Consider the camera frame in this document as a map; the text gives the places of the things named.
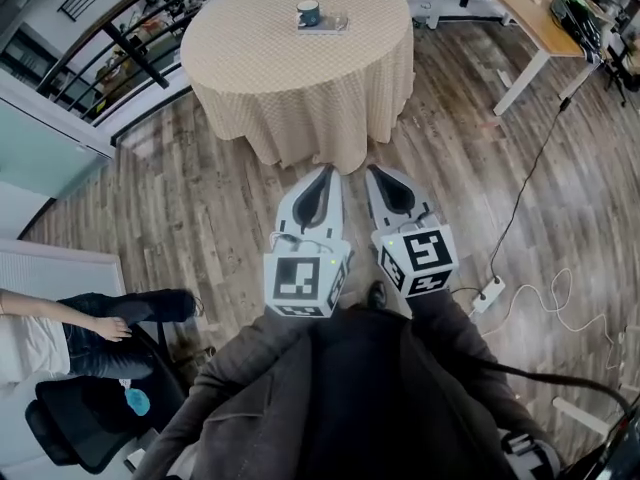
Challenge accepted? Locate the blue ceramic cup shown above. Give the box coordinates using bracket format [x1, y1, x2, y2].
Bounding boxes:
[296, 0, 321, 29]

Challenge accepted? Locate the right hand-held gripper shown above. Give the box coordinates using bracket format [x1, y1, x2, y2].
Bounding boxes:
[364, 165, 460, 299]

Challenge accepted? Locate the small teal object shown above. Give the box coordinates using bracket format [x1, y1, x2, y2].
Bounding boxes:
[124, 387, 151, 418]

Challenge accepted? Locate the black metal railing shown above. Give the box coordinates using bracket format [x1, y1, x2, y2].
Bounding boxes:
[37, 0, 261, 139]

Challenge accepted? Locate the black office chair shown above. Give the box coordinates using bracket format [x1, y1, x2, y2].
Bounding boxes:
[24, 317, 187, 474]

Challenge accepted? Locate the grey buckle strap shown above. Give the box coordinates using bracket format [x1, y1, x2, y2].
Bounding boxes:
[499, 430, 561, 480]

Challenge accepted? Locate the thin black floor cable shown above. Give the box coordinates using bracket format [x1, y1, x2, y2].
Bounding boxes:
[487, 57, 601, 280]

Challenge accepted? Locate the white power strip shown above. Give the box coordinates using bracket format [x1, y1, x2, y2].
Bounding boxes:
[469, 275, 506, 314]

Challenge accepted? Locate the person's right forearm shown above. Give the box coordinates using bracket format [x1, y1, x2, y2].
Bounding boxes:
[407, 287, 506, 384]

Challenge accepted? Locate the wooden desk with white legs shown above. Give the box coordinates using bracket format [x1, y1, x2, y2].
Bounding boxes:
[427, 0, 609, 117]

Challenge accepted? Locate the round table with checkered tablecloth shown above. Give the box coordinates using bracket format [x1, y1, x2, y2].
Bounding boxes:
[179, 0, 416, 177]

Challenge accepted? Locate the person's dark coat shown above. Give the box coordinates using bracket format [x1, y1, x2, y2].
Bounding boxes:
[132, 287, 561, 480]

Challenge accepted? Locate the white metal table frame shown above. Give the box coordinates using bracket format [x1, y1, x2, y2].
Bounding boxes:
[552, 317, 640, 435]

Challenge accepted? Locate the white cable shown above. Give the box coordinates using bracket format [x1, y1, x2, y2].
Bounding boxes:
[504, 267, 626, 370]

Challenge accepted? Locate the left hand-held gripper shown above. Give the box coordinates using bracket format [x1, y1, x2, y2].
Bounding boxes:
[263, 164, 352, 319]

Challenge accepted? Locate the thick black gripper cable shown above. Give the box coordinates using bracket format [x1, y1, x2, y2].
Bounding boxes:
[464, 352, 632, 415]

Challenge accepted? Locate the frosted glass partition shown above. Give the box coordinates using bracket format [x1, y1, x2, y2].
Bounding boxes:
[0, 85, 114, 199]

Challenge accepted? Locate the grey rectangular tray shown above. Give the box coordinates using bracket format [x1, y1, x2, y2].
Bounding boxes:
[296, 17, 351, 37]

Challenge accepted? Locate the person's black shoe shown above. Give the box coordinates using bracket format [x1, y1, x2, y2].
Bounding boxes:
[367, 280, 389, 312]

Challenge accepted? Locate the person's left forearm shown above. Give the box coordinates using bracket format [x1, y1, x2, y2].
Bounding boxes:
[194, 310, 311, 394]

